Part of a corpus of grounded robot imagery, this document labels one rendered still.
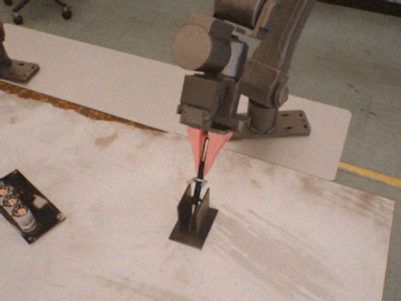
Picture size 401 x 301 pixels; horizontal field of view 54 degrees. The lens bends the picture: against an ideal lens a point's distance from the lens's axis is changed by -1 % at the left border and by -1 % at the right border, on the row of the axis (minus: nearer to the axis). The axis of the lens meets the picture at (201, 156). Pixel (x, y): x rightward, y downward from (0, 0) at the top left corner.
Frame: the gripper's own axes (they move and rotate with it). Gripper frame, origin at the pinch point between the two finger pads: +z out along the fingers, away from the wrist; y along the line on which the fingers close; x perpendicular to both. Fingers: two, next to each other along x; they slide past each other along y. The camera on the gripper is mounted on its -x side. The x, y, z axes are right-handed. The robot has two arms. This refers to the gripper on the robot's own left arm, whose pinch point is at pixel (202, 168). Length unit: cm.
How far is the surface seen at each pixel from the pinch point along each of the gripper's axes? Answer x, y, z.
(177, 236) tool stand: -0.7, -1.6, 12.0
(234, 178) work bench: 12.3, 3.2, 3.7
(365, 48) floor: 210, 31, -40
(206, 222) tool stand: 2.8, 1.8, 9.6
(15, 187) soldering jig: -2.6, -32.5, 12.4
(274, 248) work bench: 2.7, 13.7, 10.2
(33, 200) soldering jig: -3.5, -27.7, 13.1
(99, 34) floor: 173, -129, -16
